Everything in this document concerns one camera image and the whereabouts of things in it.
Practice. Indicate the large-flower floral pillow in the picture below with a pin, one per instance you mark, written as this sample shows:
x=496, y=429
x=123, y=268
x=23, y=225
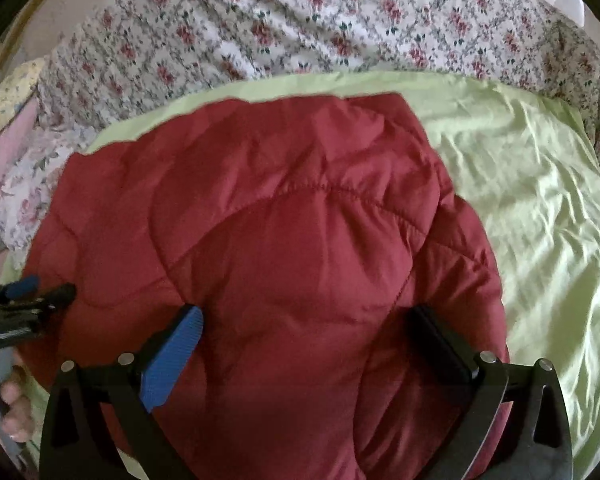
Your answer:
x=25, y=195

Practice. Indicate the yellow printed cloth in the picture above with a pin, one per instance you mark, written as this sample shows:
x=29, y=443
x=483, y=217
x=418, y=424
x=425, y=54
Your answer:
x=10, y=90

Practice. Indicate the red quilted jacket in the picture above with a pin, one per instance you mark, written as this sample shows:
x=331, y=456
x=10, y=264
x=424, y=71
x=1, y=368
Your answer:
x=280, y=220

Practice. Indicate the person's left hand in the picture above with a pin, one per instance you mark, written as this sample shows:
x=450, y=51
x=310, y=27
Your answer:
x=17, y=410

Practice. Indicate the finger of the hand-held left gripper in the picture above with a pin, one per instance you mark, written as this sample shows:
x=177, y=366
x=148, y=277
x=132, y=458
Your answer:
x=22, y=287
x=55, y=295

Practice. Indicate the light green bed sheet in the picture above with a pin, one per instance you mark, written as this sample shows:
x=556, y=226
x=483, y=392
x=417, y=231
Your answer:
x=535, y=200

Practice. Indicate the pink cloth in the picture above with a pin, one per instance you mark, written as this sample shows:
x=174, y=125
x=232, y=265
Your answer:
x=5, y=135

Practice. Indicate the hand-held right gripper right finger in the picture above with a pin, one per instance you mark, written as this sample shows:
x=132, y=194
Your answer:
x=442, y=347

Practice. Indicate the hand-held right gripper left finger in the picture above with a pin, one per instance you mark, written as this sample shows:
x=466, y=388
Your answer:
x=174, y=356

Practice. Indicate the small-rose floral bed cover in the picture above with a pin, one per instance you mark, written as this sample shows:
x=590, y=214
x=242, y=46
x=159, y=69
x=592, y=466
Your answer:
x=290, y=20

